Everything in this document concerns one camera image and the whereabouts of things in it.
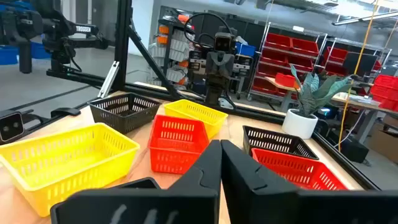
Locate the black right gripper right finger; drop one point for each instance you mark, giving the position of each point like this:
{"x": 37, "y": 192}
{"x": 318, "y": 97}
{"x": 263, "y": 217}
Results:
{"x": 264, "y": 205}

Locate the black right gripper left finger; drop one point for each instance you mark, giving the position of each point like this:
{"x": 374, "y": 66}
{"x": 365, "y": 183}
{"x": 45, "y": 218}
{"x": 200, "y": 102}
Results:
{"x": 186, "y": 205}

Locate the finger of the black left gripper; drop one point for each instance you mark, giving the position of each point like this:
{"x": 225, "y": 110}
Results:
{"x": 224, "y": 69}
{"x": 218, "y": 69}

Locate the red plastic slotted basket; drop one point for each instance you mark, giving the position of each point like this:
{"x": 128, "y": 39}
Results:
{"x": 174, "y": 161}
{"x": 298, "y": 169}

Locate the yellow plastic slotted basket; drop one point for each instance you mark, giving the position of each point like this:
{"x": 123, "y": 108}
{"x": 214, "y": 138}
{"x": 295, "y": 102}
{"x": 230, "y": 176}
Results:
{"x": 62, "y": 186}
{"x": 211, "y": 121}

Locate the black plastic slotted basket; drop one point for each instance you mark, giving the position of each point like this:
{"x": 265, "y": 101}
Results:
{"x": 124, "y": 121}
{"x": 248, "y": 140}
{"x": 136, "y": 183}

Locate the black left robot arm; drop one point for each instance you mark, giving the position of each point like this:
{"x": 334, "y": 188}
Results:
{"x": 214, "y": 95}

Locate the blue storage bin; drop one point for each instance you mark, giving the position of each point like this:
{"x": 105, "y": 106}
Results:
{"x": 245, "y": 49}
{"x": 7, "y": 54}

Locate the grey parts drawer rack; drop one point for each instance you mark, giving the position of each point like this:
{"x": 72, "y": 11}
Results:
{"x": 174, "y": 49}

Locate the red storage bin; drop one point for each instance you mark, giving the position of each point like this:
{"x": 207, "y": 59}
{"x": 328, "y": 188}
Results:
{"x": 284, "y": 80}
{"x": 304, "y": 47}
{"x": 385, "y": 82}
{"x": 385, "y": 101}
{"x": 277, "y": 41}
{"x": 273, "y": 57}

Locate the green plant in white pot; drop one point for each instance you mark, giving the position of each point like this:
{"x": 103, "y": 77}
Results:
{"x": 298, "y": 124}

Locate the black box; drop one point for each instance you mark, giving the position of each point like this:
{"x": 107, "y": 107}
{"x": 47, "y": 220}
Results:
{"x": 349, "y": 147}

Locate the wooden work table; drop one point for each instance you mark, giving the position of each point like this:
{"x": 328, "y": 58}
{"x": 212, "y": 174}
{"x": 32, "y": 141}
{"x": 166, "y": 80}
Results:
{"x": 351, "y": 99}

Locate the brown cardboard box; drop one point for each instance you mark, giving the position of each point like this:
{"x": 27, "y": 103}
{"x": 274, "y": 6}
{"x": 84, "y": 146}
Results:
{"x": 384, "y": 143}

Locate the ceiling light strip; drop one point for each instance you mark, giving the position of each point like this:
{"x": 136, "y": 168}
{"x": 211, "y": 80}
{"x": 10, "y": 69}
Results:
{"x": 367, "y": 18}

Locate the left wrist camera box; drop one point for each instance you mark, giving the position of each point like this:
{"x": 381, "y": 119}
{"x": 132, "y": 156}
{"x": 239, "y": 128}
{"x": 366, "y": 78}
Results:
{"x": 223, "y": 42}

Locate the silver metal bracket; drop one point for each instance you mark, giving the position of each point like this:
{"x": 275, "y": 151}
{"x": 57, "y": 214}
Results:
{"x": 109, "y": 79}

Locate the black clamp bracket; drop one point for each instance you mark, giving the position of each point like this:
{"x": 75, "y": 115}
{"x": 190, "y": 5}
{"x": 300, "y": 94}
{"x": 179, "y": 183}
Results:
{"x": 66, "y": 112}

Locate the black table-level camera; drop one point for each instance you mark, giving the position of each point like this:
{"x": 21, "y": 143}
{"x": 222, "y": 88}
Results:
{"x": 11, "y": 127}

